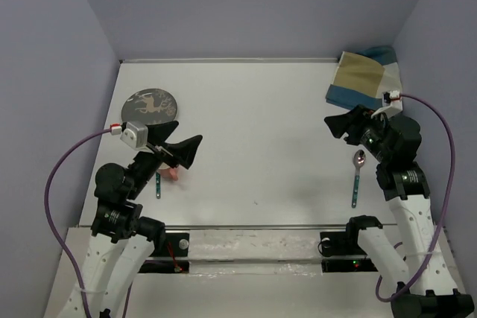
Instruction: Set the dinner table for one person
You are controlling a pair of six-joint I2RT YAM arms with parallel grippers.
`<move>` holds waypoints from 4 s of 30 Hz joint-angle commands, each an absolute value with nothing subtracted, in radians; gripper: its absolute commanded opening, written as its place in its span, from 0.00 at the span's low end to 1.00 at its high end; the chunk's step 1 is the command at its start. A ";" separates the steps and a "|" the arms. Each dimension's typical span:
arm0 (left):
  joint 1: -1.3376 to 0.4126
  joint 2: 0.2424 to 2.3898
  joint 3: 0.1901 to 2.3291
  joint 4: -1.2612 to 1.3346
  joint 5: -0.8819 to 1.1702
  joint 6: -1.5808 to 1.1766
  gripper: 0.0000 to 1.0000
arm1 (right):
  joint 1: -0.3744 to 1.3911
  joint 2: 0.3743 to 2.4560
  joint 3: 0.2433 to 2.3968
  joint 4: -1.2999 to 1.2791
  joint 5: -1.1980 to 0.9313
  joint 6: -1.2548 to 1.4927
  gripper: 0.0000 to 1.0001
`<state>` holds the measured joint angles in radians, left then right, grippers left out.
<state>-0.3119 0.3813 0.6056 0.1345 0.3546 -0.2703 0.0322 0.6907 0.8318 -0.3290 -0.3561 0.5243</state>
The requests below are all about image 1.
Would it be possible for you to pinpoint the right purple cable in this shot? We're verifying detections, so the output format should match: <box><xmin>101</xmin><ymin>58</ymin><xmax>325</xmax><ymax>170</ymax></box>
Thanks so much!
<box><xmin>375</xmin><ymin>93</ymin><xmax>458</xmax><ymax>303</ymax></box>

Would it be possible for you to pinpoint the blue beige checked placemat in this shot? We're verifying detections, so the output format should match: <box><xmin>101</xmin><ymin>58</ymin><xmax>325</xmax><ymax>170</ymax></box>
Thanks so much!
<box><xmin>326</xmin><ymin>46</ymin><xmax>402</xmax><ymax>110</ymax></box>

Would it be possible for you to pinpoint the pink mug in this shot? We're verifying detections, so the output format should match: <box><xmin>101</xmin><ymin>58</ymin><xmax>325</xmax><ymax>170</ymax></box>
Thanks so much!
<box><xmin>157</xmin><ymin>163</ymin><xmax>178</xmax><ymax>182</ymax></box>

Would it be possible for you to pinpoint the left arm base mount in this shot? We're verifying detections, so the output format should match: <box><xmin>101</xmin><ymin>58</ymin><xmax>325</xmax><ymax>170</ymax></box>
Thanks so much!
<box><xmin>139</xmin><ymin>232</ymin><xmax>189</xmax><ymax>274</ymax></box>

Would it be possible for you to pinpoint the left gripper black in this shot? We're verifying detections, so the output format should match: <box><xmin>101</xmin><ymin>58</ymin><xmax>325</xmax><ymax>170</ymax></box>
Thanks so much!
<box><xmin>127</xmin><ymin>119</ymin><xmax>203</xmax><ymax>197</ymax></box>

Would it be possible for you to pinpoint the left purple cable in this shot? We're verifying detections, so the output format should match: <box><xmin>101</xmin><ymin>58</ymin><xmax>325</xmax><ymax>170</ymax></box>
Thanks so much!
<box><xmin>44</xmin><ymin>127</ymin><xmax>133</xmax><ymax>318</ymax></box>

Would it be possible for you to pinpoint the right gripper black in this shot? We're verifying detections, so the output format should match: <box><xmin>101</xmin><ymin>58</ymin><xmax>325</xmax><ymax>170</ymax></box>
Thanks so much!
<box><xmin>323</xmin><ymin>104</ymin><xmax>392</xmax><ymax>162</ymax></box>

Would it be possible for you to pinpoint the grey reindeer plate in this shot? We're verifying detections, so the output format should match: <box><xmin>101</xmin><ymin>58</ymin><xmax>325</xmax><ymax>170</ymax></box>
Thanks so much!
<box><xmin>121</xmin><ymin>88</ymin><xmax>178</xmax><ymax>125</ymax></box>

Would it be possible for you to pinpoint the spoon with teal handle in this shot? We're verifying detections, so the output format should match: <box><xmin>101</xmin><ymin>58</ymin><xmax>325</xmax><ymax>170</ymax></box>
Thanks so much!
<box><xmin>351</xmin><ymin>150</ymin><xmax>366</xmax><ymax>209</ymax></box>

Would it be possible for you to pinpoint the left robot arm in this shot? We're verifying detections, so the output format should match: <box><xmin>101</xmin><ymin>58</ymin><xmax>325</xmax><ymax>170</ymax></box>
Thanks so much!
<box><xmin>43</xmin><ymin>121</ymin><xmax>203</xmax><ymax>317</ymax></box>

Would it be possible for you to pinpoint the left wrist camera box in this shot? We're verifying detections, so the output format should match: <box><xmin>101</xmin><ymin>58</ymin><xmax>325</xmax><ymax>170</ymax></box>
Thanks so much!
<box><xmin>120</xmin><ymin>121</ymin><xmax>148</xmax><ymax>151</ymax></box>

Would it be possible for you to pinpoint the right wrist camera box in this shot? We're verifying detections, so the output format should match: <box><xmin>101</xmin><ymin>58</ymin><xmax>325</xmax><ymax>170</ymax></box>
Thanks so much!
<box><xmin>371</xmin><ymin>90</ymin><xmax>403</xmax><ymax>118</ymax></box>

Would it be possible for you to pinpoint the fork with teal handle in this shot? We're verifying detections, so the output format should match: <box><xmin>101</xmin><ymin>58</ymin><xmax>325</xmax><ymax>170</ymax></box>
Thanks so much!
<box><xmin>155</xmin><ymin>172</ymin><xmax>161</xmax><ymax>200</ymax></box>

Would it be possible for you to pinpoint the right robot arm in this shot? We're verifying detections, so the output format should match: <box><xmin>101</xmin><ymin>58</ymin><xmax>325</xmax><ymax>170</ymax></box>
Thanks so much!
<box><xmin>324</xmin><ymin>105</ymin><xmax>475</xmax><ymax>317</ymax></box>

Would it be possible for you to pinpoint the purple cable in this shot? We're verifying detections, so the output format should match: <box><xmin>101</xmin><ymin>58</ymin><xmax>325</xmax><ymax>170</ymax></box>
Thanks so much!
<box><xmin>375</xmin><ymin>93</ymin><xmax>458</xmax><ymax>303</ymax></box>
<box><xmin>44</xmin><ymin>127</ymin><xmax>133</xmax><ymax>318</ymax></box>

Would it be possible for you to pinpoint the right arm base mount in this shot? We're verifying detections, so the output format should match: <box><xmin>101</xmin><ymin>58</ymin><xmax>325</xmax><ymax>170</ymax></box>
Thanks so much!
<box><xmin>318</xmin><ymin>231</ymin><xmax>377</xmax><ymax>273</ymax></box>

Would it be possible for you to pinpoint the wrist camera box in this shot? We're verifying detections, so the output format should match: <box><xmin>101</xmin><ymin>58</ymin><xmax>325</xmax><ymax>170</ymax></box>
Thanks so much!
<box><xmin>120</xmin><ymin>121</ymin><xmax>148</xmax><ymax>151</ymax></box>
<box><xmin>371</xmin><ymin>90</ymin><xmax>403</xmax><ymax>118</ymax></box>

